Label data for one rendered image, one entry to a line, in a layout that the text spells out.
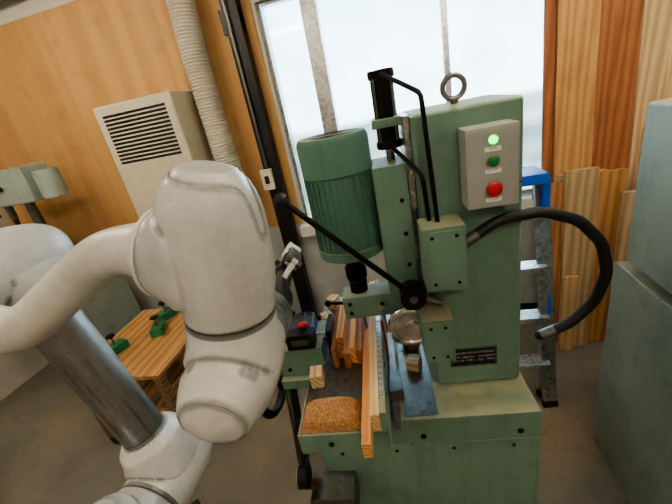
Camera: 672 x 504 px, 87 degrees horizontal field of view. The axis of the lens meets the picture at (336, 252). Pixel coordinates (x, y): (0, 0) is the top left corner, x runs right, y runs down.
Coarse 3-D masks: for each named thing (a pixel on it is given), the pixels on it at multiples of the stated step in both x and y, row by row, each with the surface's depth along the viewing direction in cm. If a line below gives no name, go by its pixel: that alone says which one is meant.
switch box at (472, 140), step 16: (464, 128) 69; (480, 128) 66; (496, 128) 66; (512, 128) 66; (464, 144) 68; (480, 144) 67; (496, 144) 67; (512, 144) 67; (464, 160) 70; (480, 160) 68; (512, 160) 68; (464, 176) 72; (480, 176) 70; (496, 176) 69; (512, 176) 69; (464, 192) 74; (480, 192) 71; (512, 192) 70; (480, 208) 72
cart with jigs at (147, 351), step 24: (144, 312) 239; (168, 312) 223; (120, 336) 215; (144, 336) 210; (168, 336) 205; (144, 360) 187; (168, 360) 183; (144, 384) 221; (168, 384) 182; (168, 408) 185
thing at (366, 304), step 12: (348, 288) 104; (372, 288) 102; (384, 288) 100; (348, 300) 100; (360, 300) 99; (372, 300) 99; (384, 300) 99; (348, 312) 101; (360, 312) 101; (372, 312) 100
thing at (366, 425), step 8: (368, 320) 110; (368, 328) 106; (368, 336) 103; (368, 344) 100; (368, 352) 96; (368, 360) 94; (368, 368) 91; (368, 376) 88; (368, 384) 86; (368, 392) 84; (368, 400) 81; (368, 408) 79; (368, 416) 77; (368, 424) 75; (368, 432) 74; (368, 440) 72; (368, 448) 72; (368, 456) 72
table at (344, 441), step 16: (384, 352) 102; (336, 368) 99; (352, 368) 98; (288, 384) 103; (304, 384) 102; (336, 384) 93; (352, 384) 92; (320, 432) 81; (336, 432) 80; (352, 432) 79; (384, 432) 78; (304, 448) 82; (320, 448) 82; (336, 448) 81; (352, 448) 81; (384, 448) 80
